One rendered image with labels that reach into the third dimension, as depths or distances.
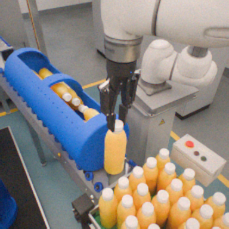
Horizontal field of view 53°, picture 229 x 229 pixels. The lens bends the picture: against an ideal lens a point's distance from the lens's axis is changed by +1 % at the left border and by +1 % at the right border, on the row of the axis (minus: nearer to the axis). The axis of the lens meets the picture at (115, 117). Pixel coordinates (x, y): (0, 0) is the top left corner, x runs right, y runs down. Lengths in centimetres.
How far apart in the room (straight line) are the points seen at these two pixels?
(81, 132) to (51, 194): 134
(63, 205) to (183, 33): 187
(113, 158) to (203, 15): 51
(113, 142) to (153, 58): 67
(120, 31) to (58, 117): 64
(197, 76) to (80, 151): 71
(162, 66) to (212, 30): 84
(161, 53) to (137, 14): 80
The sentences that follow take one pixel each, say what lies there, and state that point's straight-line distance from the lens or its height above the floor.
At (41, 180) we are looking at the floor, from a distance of 233.
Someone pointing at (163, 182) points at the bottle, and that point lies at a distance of 99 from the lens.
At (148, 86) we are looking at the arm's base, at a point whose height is 110.
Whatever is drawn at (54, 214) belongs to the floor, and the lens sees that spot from 213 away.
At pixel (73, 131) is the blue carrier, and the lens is 97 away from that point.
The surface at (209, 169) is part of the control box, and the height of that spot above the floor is 110.
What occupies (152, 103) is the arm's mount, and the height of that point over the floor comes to 106.
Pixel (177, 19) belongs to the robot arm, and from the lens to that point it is 46.
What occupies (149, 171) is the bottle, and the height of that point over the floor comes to 108.
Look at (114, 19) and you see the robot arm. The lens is 50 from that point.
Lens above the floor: 187
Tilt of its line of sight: 42 degrees down
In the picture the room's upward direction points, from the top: straight up
